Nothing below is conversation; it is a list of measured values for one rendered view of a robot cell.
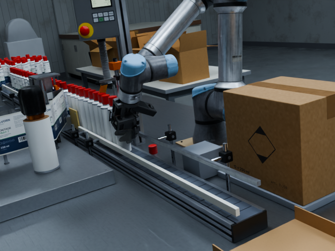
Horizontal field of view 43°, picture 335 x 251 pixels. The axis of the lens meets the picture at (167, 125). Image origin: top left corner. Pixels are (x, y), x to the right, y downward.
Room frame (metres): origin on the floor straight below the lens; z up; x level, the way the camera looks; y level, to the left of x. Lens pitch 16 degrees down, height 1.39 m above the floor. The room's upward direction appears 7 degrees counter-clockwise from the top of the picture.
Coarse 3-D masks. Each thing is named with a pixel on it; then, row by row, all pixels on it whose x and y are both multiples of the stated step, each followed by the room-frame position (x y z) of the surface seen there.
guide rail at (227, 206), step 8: (80, 128) 1.80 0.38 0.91; (96, 136) 1.64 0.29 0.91; (104, 144) 1.58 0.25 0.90; (112, 144) 1.51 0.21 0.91; (120, 152) 1.45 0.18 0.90; (128, 152) 1.39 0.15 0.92; (136, 160) 1.34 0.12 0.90; (144, 160) 1.29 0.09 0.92; (152, 168) 1.24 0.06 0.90; (160, 168) 1.21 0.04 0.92; (168, 176) 1.16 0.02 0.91; (176, 176) 1.13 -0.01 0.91; (184, 184) 1.08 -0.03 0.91; (192, 184) 1.06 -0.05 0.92; (192, 192) 1.05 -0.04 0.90; (200, 192) 1.02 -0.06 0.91; (208, 192) 1.00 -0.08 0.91; (208, 200) 0.99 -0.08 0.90; (216, 200) 0.96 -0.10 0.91; (224, 200) 0.95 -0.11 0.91; (224, 208) 0.93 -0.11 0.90; (232, 208) 0.90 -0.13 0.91
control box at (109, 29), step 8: (80, 0) 1.73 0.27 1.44; (88, 0) 1.72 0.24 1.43; (112, 0) 1.71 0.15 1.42; (80, 8) 1.73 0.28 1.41; (88, 8) 1.72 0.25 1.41; (96, 8) 1.72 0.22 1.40; (104, 8) 1.72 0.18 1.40; (112, 8) 1.71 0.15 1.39; (80, 16) 1.73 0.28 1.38; (88, 16) 1.72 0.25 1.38; (80, 24) 1.73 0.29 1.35; (88, 24) 1.72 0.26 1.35; (96, 24) 1.72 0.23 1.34; (104, 24) 1.72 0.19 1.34; (112, 24) 1.72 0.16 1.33; (96, 32) 1.72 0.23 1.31; (104, 32) 1.72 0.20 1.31; (112, 32) 1.72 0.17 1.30; (80, 40) 1.74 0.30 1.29
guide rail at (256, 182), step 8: (144, 136) 1.42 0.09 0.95; (152, 136) 1.39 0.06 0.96; (160, 144) 1.33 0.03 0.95; (168, 144) 1.28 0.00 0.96; (184, 152) 1.20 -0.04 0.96; (192, 152) 1.18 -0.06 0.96; (200, 160) 1.13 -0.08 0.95; (208, 160) 1.10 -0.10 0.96; (216, 168) 1.07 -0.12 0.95; (224, 168) 1.04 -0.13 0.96; (240, 176) 0.98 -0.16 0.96; (248, 176) 0.96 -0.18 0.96; (256, 184) 0.93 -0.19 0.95
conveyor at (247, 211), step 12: (120, 156) 1.46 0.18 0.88; (144, 156) 1.43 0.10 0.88; (144, 168) 1.31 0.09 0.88; (168, 168) 1.29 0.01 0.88; (168, 180) 1.19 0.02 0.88; (192, 180) 1.17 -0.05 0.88; (216, 192) 1.07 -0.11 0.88; (204, 204) 1.01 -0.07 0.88; (240, 204) 0.98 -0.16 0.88; (228, 216) 0.93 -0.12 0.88; (240, 216) 0.92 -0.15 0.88; (252, 216) 0.92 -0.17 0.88
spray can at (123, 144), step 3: (117, 135) 1.49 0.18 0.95; (120, 135) 1.48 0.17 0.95; (117, 138) 1.49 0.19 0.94; (117, 141) 1.49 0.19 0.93; (123, 141) 1.48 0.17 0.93; (117, 144) 1.49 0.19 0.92; (120, 144) 1.48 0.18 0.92; (123, 144) 1.48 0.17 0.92; (126, 144) 1.48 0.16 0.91; (129, 144) 1.49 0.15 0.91; (123, 147) 1.48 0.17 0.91; (126, 147) 1.48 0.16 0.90; (129, 147) 1.49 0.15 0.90; (129, 150) 1.49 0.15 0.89; (120, 153) 1.49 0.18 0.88
